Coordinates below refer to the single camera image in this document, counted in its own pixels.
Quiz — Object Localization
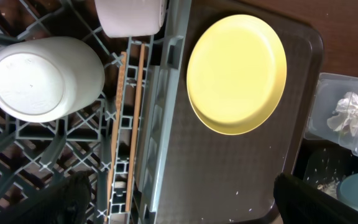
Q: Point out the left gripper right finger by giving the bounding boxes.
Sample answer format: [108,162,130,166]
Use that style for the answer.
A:
[273,173,358,224]

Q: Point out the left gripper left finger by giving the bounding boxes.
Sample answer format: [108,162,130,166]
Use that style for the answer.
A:
[0,171,92,224]

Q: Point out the leftover rice food scraps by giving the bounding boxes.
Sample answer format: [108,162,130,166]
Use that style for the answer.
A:
[312,149,341,200]

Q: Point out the white paper napkin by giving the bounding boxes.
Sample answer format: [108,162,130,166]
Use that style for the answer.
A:
[327,91,358,137]

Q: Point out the white plastic cup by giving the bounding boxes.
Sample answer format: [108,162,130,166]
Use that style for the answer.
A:
[0,37,105,123]

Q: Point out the pink plastic bowl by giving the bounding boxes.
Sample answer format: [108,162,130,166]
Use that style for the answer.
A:
[95,0,167,38]

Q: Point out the clear plastic waste bin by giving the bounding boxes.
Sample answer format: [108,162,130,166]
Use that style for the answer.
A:
[305,73,358,156]

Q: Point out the black plastic tray bin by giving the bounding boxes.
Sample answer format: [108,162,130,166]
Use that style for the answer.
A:
[293,140,358,211]

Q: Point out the grey plastic dish rack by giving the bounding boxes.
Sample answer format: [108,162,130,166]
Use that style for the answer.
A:
[0,1,191,223]

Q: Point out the dark brown serving tray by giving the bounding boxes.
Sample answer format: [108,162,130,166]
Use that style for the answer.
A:
[155,1,323,223]

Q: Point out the right wooden chopstick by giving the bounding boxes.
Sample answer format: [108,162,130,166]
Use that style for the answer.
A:
[125,44,145,212]

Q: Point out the wooden chopstick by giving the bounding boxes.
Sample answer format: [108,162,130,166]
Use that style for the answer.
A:
[125,44,145,212]
[104,52,127,223]

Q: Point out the yellow plastic plate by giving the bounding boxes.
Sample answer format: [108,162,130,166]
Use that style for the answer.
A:
[186,14,287,135]

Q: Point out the left wooden chopstick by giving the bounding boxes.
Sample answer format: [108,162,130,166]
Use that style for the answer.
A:
[104,52,127,223]

